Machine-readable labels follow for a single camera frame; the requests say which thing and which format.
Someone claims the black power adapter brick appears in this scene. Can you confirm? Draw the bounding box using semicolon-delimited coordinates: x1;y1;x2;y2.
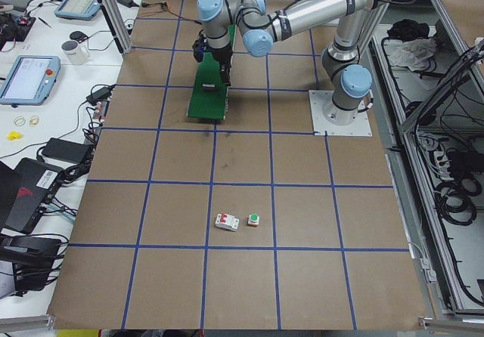
41;138;93;164

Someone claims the white crumpled cloth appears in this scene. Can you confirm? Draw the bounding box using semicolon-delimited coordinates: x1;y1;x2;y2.
389;39;437;71

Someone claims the lower teach pendant tablet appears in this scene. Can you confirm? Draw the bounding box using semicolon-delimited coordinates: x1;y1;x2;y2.
1;55;61;107

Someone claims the red black wire pair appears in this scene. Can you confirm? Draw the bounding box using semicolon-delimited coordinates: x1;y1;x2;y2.
140;2;203;26

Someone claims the black laptop with red logo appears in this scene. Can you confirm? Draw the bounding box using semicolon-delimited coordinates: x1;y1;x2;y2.
1;157;64;234

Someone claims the green push button switch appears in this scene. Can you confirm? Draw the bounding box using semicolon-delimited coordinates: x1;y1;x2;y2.
247;213;260;227

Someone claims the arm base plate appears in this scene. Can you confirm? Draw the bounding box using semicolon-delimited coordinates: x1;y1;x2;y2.
309;90;372;137

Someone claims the green conveyor belt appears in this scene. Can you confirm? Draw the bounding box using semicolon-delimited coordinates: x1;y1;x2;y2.
187;43;229;120

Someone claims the upper teach pendant tablet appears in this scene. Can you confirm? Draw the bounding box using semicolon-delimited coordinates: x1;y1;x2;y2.
54;0;101;20

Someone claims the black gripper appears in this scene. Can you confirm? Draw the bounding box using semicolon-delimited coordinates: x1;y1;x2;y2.
210;46;232;86

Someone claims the aluminium frame post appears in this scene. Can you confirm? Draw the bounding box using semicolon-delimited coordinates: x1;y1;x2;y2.
97;0;132;55

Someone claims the white red circuit breaker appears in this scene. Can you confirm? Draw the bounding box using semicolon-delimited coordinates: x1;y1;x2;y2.
215;213;240;232

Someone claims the yellow small object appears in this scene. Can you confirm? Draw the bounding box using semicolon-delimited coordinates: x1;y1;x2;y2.
7;131;23;141

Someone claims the teach pendant tablet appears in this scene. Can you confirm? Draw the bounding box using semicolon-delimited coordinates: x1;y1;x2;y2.
1;55;61;107
54;0;101;20

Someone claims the black device on stand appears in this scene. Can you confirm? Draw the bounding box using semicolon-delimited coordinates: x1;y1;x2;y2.
1;233;67;297

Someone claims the white mug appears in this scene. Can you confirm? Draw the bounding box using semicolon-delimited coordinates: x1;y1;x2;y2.
61;40;90;65

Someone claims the dark brown cylindrical capacitor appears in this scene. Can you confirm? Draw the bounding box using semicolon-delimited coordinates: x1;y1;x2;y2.
202;84;216;91

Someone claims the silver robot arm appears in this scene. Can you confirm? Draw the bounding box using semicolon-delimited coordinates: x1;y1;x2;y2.
193;0;392;125

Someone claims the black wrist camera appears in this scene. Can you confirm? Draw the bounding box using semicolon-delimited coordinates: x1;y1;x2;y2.
192;30;207;63

